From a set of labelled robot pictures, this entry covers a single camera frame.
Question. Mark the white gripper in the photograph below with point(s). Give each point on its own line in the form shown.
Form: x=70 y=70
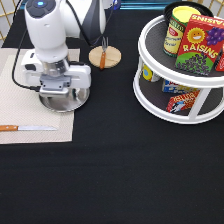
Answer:
x=33 y=69

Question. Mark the round silver metal plate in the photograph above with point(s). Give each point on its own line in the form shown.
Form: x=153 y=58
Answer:
x=75 y=99

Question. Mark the wooden handled fork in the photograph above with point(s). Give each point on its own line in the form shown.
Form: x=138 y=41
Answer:
x=105 y=42

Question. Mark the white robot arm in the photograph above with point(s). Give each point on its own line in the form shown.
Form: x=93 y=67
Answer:
x=49 y=24

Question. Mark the beige woven placemat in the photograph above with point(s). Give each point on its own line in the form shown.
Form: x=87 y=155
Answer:
x=20 y=106

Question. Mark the small yellow blue can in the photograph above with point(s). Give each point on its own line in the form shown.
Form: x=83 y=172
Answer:
x=149 y=75

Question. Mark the blue white box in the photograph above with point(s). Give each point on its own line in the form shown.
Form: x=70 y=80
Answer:
x=172 y=87

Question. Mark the red snack box lower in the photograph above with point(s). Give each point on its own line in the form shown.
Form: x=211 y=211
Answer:
x=182 y=102

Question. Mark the white two-tier turntable rack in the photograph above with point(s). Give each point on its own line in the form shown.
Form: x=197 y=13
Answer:
x=210 y=102

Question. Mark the yellow lidded can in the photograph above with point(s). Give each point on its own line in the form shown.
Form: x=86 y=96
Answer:
x=178 y=22

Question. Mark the red raisins box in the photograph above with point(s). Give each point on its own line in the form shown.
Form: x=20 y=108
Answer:
x=201 y=44

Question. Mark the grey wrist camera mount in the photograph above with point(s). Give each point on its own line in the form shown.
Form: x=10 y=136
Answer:
x=54 y=86

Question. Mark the wooden handled knife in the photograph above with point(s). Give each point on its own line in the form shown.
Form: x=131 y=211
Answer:
x=26 y=128

